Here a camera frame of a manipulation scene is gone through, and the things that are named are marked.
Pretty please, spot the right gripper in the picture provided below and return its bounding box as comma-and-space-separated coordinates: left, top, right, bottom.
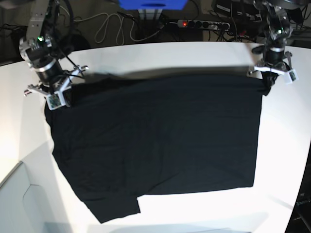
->
24, 66, 88, 111

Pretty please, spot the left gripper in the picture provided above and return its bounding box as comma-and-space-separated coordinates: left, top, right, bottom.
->
247, 51, 297, 90

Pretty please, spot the black T-shirt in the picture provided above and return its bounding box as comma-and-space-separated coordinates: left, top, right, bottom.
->
45, 74, 269, 223

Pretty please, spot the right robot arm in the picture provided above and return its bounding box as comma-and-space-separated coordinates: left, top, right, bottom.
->
19, 0, 88, 111

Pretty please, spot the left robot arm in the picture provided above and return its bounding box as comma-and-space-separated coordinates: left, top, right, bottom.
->
248, 0, 298, 92

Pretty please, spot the black power strip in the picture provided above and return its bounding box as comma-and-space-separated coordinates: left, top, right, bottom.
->
170, 19, 230, 31

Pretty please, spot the grey panel bottom left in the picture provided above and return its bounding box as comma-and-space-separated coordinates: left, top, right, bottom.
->
0, 162, 71, 233

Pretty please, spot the blue plastic box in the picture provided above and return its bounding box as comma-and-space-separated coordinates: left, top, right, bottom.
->
119, 0, 187, 10

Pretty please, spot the white coiled cable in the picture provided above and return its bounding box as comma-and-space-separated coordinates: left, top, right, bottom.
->
60, 4, 161, 44

